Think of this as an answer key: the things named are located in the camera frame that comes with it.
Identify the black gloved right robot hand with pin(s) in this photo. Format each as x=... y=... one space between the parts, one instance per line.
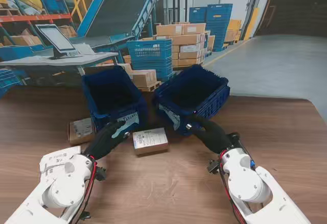
x=212 y=134

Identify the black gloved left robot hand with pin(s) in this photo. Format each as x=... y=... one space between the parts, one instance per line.
x=104 y=142

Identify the cardboard box with large label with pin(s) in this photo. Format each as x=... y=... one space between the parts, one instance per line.
x=150 y=138

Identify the white padded mailer bag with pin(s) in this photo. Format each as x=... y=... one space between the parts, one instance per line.
x=56 y=157

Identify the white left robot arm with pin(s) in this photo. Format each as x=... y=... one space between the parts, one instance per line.
x=61 y=190

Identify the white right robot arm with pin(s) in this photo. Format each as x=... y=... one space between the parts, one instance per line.
x=245 y=183

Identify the small flat cardboard box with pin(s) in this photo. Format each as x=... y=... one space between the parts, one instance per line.
x=79 y=132

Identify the paper label boxed parcels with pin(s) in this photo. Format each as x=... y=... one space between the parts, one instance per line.
x=131 y=120

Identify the paper label bagged parcels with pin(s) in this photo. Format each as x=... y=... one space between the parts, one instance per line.
x=176 y=123

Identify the blue bin labelled bagged parcels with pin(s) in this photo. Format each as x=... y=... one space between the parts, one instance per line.
x=194 y=94

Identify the blue bin labelled boxed parcels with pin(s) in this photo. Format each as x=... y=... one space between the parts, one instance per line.
x=112 y=96

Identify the printed warehouse backdrop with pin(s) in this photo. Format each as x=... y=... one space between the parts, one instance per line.
x=153 y=17

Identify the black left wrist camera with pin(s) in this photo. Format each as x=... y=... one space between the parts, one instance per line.
x=101 y=174

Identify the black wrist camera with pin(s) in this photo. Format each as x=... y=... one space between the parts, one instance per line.
x=212 y=167
x=101 y=174

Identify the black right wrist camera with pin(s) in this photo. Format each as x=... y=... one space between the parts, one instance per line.
x=212 y=167

